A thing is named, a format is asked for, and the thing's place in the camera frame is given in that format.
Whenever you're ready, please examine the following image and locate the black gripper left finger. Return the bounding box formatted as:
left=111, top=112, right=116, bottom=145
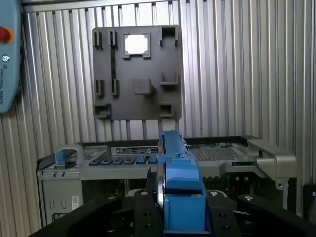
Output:
left=29, top=189, right=164, bottom=237

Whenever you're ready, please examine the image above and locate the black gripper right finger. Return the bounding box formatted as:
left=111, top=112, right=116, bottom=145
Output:
left=206, top=189, right=316, bottom=237

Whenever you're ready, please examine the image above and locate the hard disk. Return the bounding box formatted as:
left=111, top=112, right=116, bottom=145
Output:
left=154, top=130, right=211, bottom=234

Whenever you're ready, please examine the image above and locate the black open PC case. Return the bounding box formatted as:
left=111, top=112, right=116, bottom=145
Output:
left=36, top=135, right=297, bottom=229

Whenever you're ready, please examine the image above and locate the silver power supply unit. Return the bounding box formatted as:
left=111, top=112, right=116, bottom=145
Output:
left=81, top=145, right=160, bottom=158

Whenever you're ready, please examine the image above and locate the blue case latch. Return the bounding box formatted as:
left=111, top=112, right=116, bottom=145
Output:
left=55, top=150, right=70, bottom=165

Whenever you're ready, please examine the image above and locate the grey parts rack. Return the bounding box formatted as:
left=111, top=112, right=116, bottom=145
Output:
left=91, top=24, right=184, bottom=121

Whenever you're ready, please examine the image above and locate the silver CPU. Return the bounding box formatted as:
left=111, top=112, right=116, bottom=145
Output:
left=124, top=34, right=147, bottom=55

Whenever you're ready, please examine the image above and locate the pale blue teach pendant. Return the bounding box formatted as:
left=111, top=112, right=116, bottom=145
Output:
left=0, top=0, right=24, bottom=115

